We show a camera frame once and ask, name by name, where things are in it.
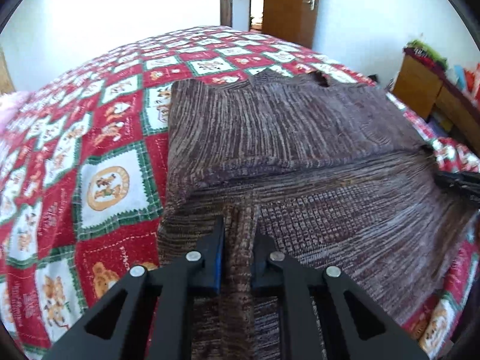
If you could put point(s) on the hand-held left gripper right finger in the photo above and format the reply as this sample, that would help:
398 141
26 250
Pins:
258 266

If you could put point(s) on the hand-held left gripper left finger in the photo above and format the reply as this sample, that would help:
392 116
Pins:
217 262

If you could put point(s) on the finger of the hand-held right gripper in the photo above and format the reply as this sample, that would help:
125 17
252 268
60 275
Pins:
461 183

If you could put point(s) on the brown knit sweater sun print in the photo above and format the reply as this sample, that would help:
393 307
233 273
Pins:
292 138

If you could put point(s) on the pile of clothes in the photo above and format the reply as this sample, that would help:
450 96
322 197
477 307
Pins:
427 54

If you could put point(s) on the wooden cabinet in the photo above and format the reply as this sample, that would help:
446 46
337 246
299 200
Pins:
420 82

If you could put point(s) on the red checked printed quilt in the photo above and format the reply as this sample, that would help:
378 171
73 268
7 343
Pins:
93 120

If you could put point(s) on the wooden door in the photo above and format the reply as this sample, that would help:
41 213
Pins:
290 7

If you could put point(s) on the pink cloth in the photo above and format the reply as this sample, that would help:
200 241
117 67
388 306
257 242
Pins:
11 108

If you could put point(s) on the yellow curtain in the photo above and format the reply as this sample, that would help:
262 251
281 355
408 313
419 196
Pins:
5 71

